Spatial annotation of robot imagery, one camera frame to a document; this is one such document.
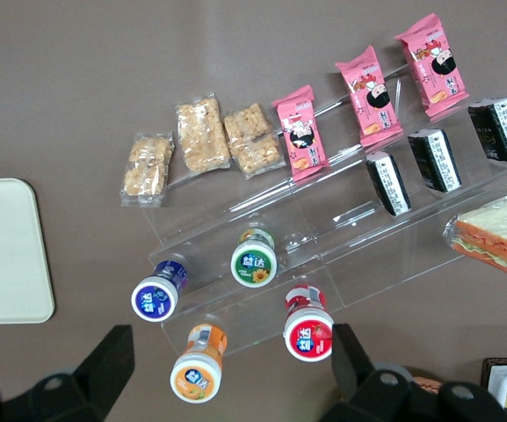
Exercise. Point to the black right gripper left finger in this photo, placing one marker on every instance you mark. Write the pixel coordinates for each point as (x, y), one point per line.
(81, 395)

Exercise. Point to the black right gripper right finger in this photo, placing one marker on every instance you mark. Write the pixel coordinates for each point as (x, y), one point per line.
(367, 395)

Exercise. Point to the green-lidded yogurt cup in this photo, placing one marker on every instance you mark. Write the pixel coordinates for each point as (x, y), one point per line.
(253, 266)

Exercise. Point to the red gum bottle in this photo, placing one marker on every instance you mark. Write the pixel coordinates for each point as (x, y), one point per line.
(308, 338)

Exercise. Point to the cream plastic tray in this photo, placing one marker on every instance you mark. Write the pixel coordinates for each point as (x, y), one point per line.
(7, 264)

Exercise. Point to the blue-lidded yogurt cup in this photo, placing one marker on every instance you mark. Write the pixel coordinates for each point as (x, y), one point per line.
(154, 299)

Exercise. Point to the clear acrylic stepped stand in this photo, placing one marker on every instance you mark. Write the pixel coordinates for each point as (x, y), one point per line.
(323, 246)

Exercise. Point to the wrapped triangle sandwich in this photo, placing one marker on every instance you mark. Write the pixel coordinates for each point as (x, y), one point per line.
(499, 233)

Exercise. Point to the black and white box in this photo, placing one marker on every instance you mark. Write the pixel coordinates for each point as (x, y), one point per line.
(434, 160)
(499, 129)
(387, 182)

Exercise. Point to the narrow peanut crisp pack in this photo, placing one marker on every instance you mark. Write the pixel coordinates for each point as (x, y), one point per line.
(147, 169)

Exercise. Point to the pink snack packet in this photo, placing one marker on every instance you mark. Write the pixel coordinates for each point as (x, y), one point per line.
(433, 66)
(301, 132)
(369, 96)

